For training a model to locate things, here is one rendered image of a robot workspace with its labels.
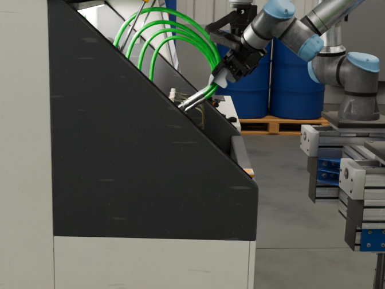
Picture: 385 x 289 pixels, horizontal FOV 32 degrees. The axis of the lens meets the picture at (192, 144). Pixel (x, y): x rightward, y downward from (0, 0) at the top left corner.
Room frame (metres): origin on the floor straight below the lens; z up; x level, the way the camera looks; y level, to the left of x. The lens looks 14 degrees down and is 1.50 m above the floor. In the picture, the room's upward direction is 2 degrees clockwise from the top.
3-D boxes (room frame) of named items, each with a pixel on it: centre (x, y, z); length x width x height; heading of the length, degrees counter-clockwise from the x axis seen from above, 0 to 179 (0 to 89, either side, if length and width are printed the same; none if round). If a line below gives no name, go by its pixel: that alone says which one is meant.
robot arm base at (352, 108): (2.42, -0.61, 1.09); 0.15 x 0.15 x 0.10
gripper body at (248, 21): (2.12, -0.15, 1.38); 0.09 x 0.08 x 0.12; 90
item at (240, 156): (2.14, -0.17, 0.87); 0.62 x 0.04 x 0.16; 0
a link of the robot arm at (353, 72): (2.43, -0.61, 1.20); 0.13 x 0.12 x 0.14; 46
